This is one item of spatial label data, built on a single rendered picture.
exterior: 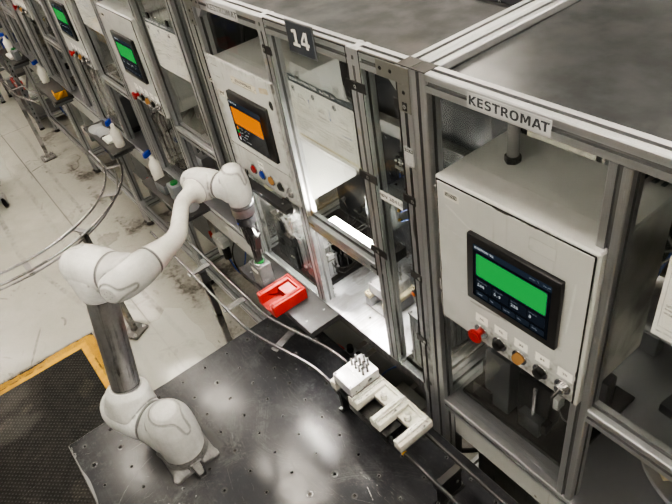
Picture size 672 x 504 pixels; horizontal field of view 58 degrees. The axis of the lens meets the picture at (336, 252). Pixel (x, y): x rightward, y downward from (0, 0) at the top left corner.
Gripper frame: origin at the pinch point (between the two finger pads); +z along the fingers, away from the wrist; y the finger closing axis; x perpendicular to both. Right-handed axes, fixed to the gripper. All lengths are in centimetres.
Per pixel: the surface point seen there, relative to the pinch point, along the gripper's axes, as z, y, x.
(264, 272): 7.1, -3.8, 0.8
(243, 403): 39, -27, 35
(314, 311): 15.7, -28.7, -4.4
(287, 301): 11.2, -20.6, 1.9
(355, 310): 15.7, -40.0, -15.9
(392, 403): 19, -80, 1
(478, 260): -57, -110, -7
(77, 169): 107, 357, 0
